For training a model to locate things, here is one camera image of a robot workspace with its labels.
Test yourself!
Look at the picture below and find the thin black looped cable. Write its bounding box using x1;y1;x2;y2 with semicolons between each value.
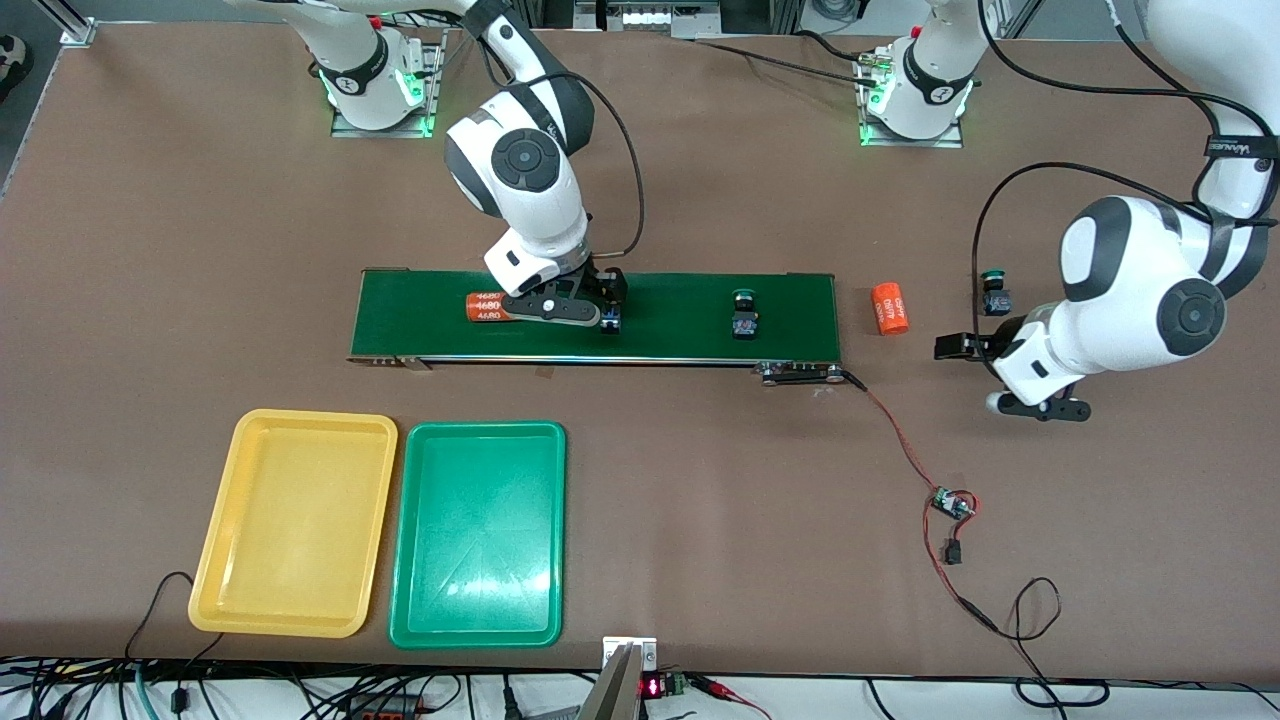
975;577;1111;709

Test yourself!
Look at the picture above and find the green conveyor belt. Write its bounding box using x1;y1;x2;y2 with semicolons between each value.
346;267;850;388

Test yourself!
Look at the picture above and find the silver control box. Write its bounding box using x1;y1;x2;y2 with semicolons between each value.
573;0;723;41

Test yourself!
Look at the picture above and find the green plastic tray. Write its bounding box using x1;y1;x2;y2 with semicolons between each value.
388;420;567;651

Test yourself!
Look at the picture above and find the silver camera mount bracket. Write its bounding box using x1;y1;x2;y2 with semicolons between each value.
602;636;658;669

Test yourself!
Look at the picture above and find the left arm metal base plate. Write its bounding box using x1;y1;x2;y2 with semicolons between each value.
858;45;966;149

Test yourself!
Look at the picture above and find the red black clip lead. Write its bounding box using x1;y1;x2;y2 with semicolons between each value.
690;675;773;720

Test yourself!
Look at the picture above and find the yellow plastic tray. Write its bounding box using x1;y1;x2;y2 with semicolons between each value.
188;408;399;639

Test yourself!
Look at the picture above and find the orange power strip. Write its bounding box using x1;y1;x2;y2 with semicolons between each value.
345;697;426;720

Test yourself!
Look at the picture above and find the black base power cable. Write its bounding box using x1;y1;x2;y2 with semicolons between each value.
690;30;886;83

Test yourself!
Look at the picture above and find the thin black table cable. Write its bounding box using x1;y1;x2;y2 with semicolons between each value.
125;571;226;663

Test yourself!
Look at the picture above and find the red black conveyor cable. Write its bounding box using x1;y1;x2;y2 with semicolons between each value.
840;368;1001;635

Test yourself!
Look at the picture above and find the grey camera mount pole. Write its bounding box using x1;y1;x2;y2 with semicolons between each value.
577;645;646;720

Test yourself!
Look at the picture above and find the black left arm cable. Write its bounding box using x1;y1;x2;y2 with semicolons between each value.
972;0;1280;386

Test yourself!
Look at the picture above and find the aluminium frame profile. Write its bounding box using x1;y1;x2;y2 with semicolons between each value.
45;0;98;46

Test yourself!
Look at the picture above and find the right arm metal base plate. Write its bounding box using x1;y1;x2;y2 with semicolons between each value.
330;30;447;139

